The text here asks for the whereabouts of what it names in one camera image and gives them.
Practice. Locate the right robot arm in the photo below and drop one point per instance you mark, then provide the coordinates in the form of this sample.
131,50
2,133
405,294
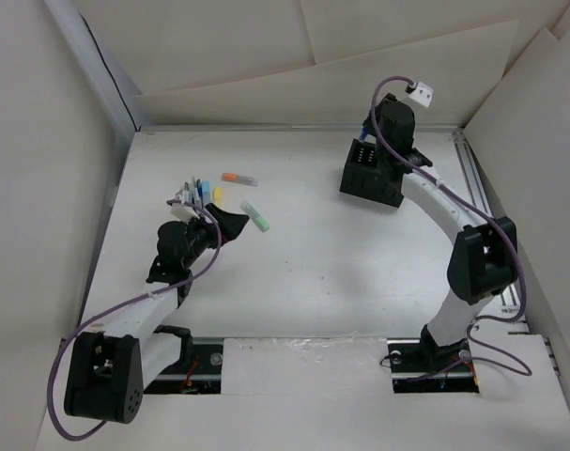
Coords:
483,262

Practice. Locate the light blue gel pen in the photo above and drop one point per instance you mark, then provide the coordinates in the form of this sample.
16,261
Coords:
194,190

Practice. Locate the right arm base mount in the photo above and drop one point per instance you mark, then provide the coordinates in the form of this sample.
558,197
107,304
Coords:
416,368

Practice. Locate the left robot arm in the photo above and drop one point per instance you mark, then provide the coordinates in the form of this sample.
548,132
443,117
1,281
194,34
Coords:
111,367

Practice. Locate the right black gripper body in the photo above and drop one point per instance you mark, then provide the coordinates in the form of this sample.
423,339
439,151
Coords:
387,99

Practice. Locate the orange cap highlighter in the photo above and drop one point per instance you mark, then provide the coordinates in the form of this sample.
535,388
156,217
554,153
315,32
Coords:
239,179

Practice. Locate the aluminium rail right side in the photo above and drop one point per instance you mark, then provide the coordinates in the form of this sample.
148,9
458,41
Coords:
478,198

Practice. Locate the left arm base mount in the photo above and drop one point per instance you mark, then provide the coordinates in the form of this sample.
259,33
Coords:
199,374

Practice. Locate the blue cap highlighter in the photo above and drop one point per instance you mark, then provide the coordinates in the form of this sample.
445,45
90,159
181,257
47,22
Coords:
204,191

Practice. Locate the purple gel pen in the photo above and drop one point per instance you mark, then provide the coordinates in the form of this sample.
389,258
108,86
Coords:
182,196

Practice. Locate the green cap highlighter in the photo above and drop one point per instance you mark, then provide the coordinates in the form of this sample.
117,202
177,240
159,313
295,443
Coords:
255,216

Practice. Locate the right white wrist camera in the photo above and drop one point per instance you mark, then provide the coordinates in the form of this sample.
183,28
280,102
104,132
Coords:
420,94

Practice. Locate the yellow cap highlighter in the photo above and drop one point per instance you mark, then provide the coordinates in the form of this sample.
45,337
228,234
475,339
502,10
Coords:
217,197

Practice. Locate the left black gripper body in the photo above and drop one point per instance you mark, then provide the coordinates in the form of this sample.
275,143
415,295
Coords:
199,236

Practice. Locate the black slotted organizer container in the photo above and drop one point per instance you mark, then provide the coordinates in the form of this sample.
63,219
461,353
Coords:
369,175

